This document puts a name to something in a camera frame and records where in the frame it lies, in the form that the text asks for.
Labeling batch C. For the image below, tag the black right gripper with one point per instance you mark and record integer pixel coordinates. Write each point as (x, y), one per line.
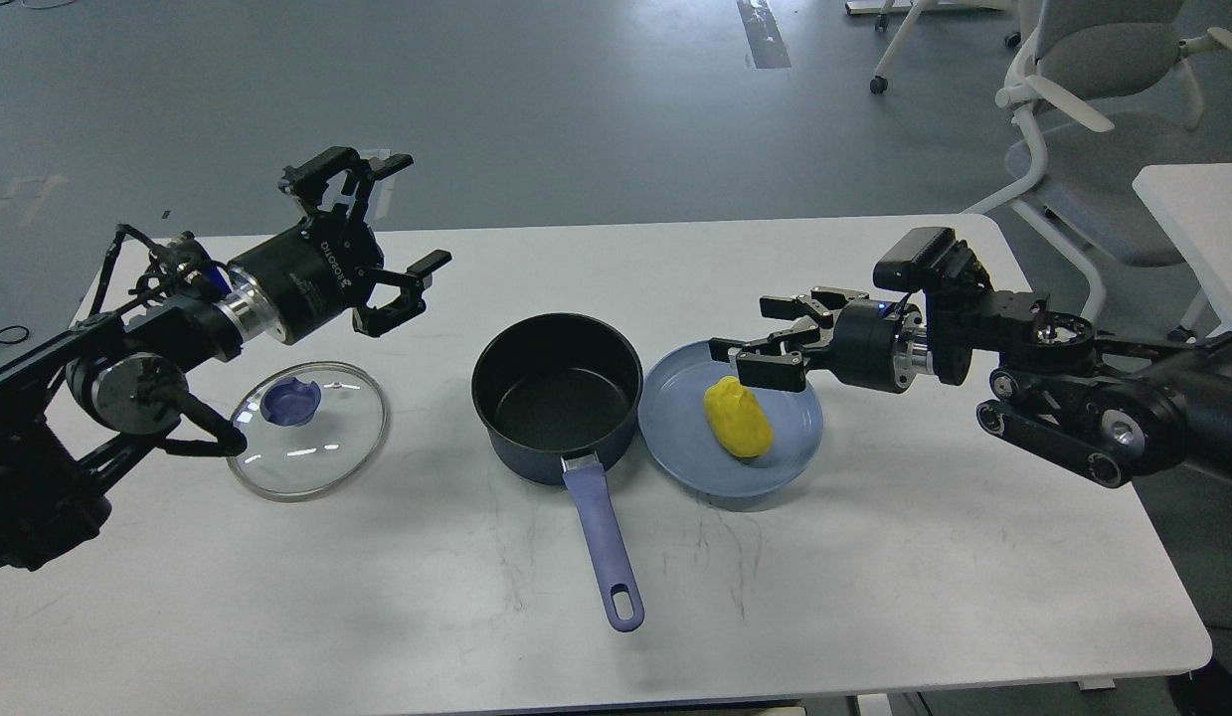
(877, 345)

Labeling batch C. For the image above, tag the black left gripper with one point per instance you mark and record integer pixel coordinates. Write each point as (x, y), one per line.
(297, 283)

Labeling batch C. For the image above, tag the glass lid with blue knob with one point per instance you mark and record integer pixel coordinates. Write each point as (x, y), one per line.
(309, 429)

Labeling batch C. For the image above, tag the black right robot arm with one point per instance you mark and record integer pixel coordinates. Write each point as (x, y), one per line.
(1104, 408)

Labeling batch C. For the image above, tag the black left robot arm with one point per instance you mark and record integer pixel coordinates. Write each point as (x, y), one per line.
(83, 409)

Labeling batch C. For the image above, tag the yellow potato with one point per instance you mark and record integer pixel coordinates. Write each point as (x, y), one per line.
(736, 419)

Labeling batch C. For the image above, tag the blue plate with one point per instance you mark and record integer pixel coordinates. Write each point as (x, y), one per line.
(676, 433)

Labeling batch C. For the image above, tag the white grey office chair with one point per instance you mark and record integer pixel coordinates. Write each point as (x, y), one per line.
(1100, 90)

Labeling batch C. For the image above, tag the white side table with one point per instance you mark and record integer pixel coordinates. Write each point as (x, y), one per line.
(1193, 204)

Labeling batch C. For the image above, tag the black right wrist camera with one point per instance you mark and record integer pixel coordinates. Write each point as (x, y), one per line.
(919, 257)

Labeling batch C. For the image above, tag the blue saucepan with handle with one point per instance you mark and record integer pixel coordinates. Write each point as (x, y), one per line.
(558, 395)

